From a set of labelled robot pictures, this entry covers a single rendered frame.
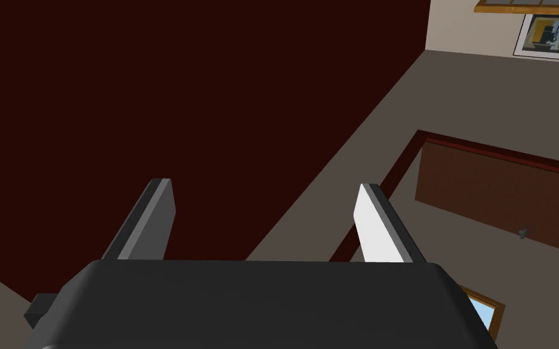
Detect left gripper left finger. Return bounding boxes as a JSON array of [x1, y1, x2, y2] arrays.
[[101, 178, 177, 262]]

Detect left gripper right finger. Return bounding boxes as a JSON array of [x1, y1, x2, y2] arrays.
[[352, 182, 428, 265]]

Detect brown wooden door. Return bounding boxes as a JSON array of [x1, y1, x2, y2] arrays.
[[414, 139, 559, 258]]

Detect wooden framed window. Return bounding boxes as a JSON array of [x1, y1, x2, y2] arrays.
[[460, 285, 506, 342], [473, 0, 559, 16]]

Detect framed picture on wall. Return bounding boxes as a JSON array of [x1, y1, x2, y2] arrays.
[[512, 14, 559, 61]]

